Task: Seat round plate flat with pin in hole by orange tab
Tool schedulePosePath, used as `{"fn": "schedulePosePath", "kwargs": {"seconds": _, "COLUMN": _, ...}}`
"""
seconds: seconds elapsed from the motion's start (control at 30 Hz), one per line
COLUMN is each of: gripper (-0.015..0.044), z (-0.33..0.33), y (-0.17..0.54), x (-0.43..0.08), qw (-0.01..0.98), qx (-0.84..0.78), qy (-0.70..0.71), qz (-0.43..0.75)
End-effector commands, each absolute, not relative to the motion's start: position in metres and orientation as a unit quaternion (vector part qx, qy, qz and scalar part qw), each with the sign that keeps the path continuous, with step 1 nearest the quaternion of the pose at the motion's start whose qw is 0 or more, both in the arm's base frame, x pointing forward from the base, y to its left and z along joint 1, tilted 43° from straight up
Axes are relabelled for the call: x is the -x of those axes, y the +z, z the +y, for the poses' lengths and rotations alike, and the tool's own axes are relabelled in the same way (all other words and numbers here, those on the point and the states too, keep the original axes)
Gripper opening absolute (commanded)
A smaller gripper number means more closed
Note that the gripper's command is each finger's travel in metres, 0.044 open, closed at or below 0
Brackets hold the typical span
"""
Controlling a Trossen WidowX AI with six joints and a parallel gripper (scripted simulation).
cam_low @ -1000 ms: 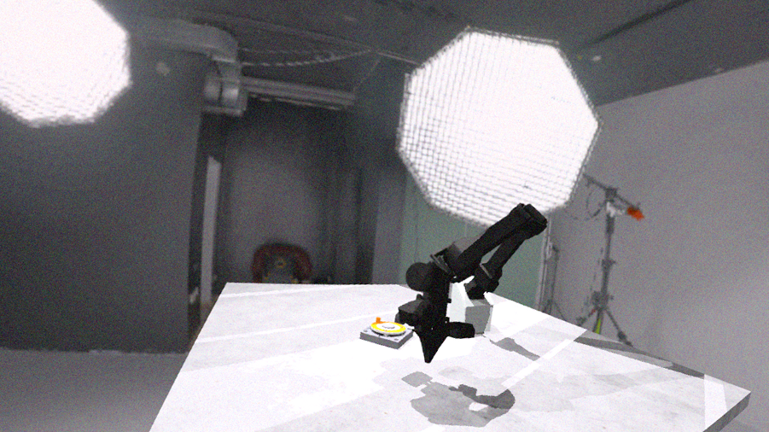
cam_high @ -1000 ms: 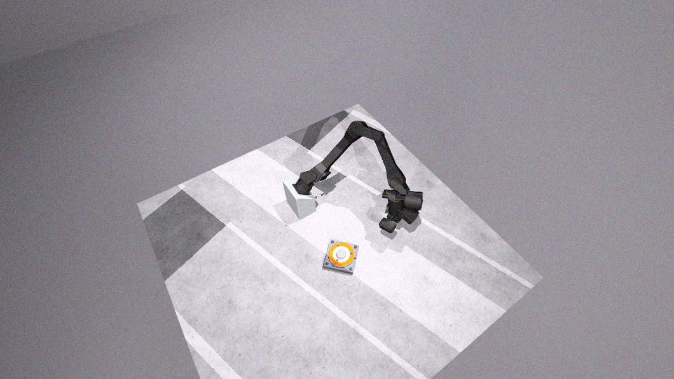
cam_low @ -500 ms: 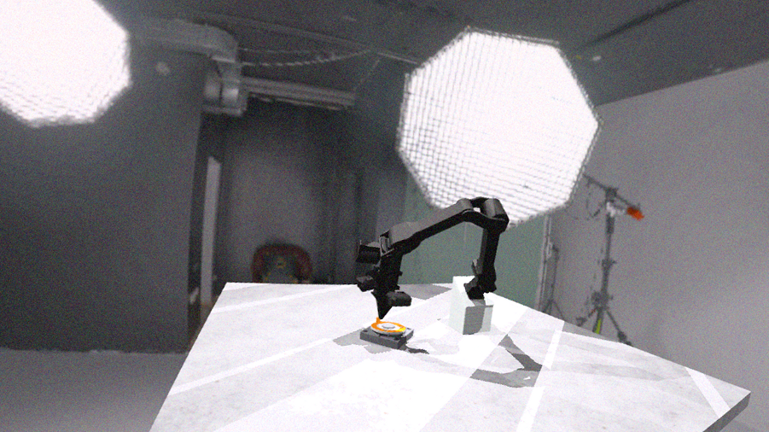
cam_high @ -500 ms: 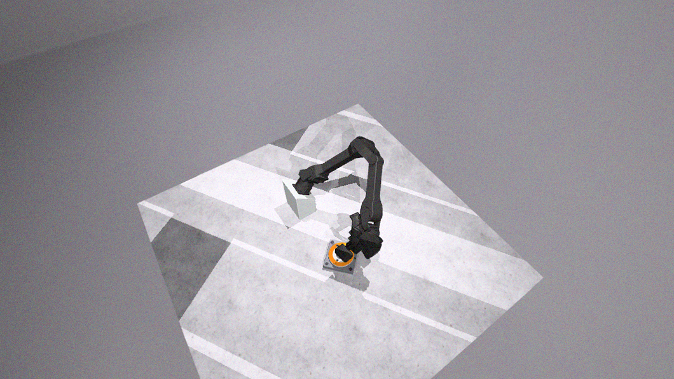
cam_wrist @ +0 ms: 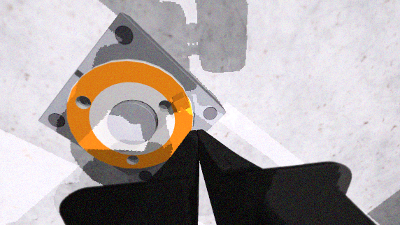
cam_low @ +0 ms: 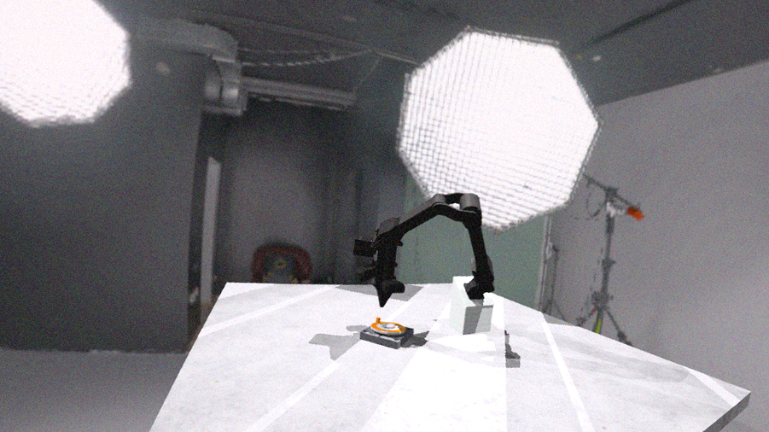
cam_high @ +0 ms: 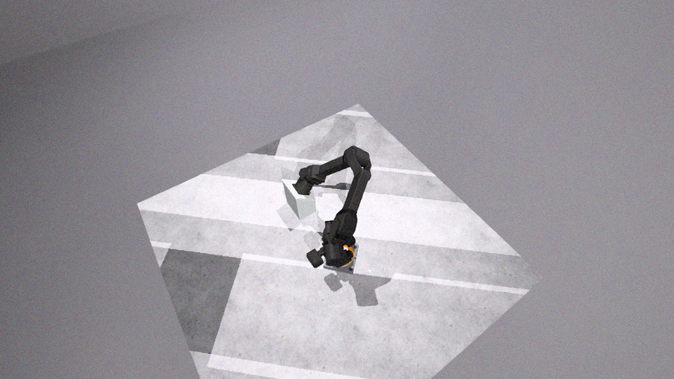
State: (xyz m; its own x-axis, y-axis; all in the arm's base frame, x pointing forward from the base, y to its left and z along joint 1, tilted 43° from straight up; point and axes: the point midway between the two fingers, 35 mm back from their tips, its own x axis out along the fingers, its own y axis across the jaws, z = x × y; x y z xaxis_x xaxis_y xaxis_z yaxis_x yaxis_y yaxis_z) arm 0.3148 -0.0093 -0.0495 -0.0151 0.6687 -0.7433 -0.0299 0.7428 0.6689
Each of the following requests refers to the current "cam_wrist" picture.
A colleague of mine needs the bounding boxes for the orange round plate with holes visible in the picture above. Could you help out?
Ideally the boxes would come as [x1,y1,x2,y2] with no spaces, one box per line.
[66,59,194,168]

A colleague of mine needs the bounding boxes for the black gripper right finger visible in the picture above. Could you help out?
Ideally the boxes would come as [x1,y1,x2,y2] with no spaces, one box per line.
[197,129,352,225]

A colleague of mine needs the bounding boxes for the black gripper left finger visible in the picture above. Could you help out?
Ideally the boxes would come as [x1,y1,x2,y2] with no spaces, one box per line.
[59,130,199,225]

